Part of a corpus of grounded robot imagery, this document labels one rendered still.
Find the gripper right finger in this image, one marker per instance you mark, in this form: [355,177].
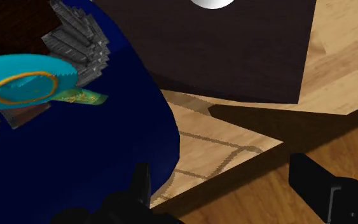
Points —
[315,183]

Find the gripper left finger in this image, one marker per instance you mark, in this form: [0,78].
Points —
[141,186]

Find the green patterned flat object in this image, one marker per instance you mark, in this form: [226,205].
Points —
[79,96]

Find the brown block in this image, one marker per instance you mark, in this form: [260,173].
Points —
[23,116]

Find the grey ridged object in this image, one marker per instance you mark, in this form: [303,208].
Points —
[79,40]

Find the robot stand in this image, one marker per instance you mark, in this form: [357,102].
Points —
[228,49]

